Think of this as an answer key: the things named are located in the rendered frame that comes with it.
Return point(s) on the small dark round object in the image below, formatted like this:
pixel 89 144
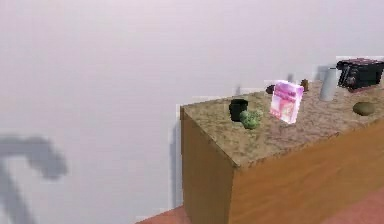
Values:
pixel 270 89

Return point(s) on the pink box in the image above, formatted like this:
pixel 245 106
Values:
pixel 286 102

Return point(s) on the wooden counter with speckled top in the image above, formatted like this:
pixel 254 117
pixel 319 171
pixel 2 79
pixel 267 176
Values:
pixel 286 173

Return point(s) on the small brown shaker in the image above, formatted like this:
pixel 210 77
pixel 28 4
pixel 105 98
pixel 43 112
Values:
pixel 304 84

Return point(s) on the grey cylinder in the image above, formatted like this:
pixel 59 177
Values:
pixel 328 85

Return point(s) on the olive green potato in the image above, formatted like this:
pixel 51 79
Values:
pixel 364 108

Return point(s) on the black toaster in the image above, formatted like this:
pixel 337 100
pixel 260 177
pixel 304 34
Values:
pixel 360 74

